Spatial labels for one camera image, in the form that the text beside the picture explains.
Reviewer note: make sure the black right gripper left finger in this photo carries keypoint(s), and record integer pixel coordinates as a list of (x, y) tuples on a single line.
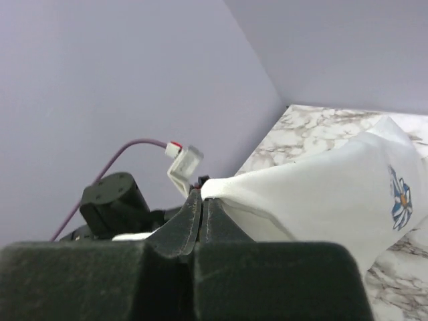
[(104, 280)]

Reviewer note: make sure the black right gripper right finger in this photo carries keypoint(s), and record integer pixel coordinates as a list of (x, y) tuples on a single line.
[(236, 278)]

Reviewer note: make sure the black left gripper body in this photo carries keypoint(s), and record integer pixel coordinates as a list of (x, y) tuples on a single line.
[(113, 206)]

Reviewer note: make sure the white t-shirt with flower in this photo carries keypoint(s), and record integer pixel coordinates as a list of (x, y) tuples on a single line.
[(365, 195)]

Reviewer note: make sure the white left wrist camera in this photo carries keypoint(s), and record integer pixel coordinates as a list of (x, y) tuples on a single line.
[(185, 161)]

